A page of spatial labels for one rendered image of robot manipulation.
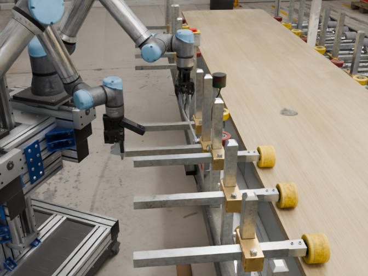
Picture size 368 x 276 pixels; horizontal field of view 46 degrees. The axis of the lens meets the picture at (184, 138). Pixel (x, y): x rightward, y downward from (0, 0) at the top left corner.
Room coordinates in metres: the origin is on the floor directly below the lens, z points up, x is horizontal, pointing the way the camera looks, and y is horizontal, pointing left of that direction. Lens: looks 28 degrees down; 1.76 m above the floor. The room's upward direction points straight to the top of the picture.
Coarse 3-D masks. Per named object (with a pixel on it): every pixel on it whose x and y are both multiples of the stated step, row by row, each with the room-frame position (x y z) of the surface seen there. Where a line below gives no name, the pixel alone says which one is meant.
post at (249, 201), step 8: (248, 192) 0.92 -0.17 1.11; (248, 200) 0.90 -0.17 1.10; (256, 200) 0.90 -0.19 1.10; (248, 208) 0.90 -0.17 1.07; (256, 208) 0.90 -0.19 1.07; (240, 216) 0.93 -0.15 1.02; (248, 216) 0.90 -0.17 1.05; (256, 216) 0.90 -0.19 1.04; (240, 224) 0.93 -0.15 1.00; (248, 224) 0.90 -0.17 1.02; (240, 232) 0.92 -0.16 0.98; (248, 232) 0.90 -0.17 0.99; (240, 264) 0.90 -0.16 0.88; (240, 272) 0.90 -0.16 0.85; (248, 272) 0.90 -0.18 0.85
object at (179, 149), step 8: (200, 144) 1.64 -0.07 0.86; (128, 152) 1.58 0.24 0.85; (136, 152) 1.58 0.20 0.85; (144, 152) 1.58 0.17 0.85; (152, 152) 1.59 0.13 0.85; (160, 152) 1.59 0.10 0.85; (168, 152) 1.59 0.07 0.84; (176, 152) 1.60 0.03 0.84; (184, 152) 1.60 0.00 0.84; (192, 152) 1.60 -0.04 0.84; (200, 152) 1.61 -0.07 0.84
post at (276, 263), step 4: (272, 260) 0.68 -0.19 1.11; (276, 260) 0.68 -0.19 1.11; (280, 260) 0.68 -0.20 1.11; (284, 260) 0.68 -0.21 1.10; (268, 264) 0.68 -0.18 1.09; (272, 264) 0.67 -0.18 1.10; (276, 264) 0.66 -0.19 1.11; (280, 264) 0.66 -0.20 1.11; (284, 264) 0.66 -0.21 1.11; (268, 268) 0.68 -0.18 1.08; (272, 268) 0.66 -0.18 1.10; (276, 268) 0.66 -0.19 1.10; (280, 268) 0.66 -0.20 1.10; (284, 268) 0.66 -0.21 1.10; (268, 272) 0.67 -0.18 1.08; (272, 272) 0.65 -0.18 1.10; (276, 272) 0.65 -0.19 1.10; (280, 272) 0.65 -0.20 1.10; (284, 272) 0.65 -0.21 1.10; (288, 272) 0.65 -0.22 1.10
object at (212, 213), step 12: (168, 60) 3.52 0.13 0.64; (180, 108) 2.44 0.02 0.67; (192, 144) 1.93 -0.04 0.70; (204, 180) 1.59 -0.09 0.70; (216, 204) 1.39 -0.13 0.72; (204, 216) 1.40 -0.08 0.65; (216, 216) 1.34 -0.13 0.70; (216, 228) 1.27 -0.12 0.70; (216, 240) 1.20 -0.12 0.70; (216, 264) 1.11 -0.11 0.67; (228, 264) 1.08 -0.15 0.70
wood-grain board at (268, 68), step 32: (224, 32) 3.42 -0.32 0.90; (256, 32) 3.42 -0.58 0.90; (288, 32) 3.42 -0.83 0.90; (224, 64) 2.62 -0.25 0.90; (256, 64) 2.62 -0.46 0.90; (288, 64) 2.62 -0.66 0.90; (320, 64) 2.62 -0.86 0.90; (224, 96) 2.08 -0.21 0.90; (256, 96) 2.08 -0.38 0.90; (288, 96) 2.08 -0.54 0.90; (320, 96) 2.08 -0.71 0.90; (352, 96) 2.08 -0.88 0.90; (256, 128) 1.71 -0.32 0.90; (288, 128) 1.71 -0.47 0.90; (320, 128) 1.71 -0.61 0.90; (352, 128) 1.71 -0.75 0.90; (288, 160) 1.43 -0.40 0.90; (320, 160) 1.43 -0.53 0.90; (352, 160) 1.43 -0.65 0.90; (320, 192) 1.22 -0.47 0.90; (352, 192) 1.22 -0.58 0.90; (288, 224) 1.05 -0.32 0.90; (320, 224) 1.05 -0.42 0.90; (352, 224) 1.05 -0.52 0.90; (352, 256) 0.91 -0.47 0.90
